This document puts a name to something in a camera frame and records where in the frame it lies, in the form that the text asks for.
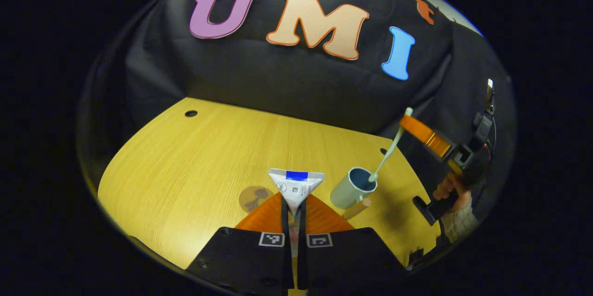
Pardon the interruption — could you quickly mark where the yellow wooden desktop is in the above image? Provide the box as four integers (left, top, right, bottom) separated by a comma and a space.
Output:
97, 97, 442, 295

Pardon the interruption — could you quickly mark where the black backdrop cloth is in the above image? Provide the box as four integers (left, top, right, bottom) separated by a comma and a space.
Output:
79, 0, 515, 250

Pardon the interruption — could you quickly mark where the white toothbrush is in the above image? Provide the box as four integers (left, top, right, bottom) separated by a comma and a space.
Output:
368, 107, 414, 183

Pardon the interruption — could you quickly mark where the pale green cup wooden handle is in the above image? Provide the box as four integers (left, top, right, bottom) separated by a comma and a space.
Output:
330, 167, 379, 221

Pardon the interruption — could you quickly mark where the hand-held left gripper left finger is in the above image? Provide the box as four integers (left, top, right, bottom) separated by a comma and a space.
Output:
197, 193, 295, 295

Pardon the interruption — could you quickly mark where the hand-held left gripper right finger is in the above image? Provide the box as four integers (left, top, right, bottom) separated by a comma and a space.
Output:
298, 193, 409, 295

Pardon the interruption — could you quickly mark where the white toothpaste tube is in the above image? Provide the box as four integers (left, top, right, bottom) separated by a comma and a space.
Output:
268, 168, 326, 259

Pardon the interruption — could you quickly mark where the round brown cork coaster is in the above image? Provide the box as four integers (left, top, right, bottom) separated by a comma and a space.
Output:
239, 186, 275, 214

